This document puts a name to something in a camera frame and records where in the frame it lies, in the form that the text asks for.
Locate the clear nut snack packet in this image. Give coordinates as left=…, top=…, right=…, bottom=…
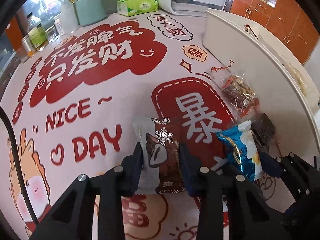
left=209, top=66, right=260, bottom=121

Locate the brown chocolate snack packet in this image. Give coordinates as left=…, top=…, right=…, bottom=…
left=132, top=116, right=185, bottom=194

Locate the wooden wall cabinet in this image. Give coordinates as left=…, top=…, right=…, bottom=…
left=230, top=0, right=319, bottom=64

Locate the black cable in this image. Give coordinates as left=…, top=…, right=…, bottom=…
left=0, top=106, right=40, bottom=227

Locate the white squeeze bottle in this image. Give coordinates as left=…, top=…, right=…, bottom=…
left=59, top=0, right=79, bottom=34

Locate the dark brownie packet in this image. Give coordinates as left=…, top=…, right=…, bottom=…
left=251, top=113, right=276, bottom=153

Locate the mint green canister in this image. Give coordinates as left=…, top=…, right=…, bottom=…
left=75, top=0, right=107, bottom=26

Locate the green tissue pack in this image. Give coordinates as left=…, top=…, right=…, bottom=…
left=117, top=0, right=159, bottom=17

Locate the white plastic storage bin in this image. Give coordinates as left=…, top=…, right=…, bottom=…
left=203, top=9, right=319, bottom=160

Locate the printed pink tablecloth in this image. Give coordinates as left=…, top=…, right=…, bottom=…
left=1, top=11, right=238, bottom=217

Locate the blue foil snack packet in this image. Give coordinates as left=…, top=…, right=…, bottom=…
left=216, top=120, right=263, bottom=181

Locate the green label bottle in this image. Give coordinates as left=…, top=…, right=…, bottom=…
left=27, top=12, right=49, bottom=51

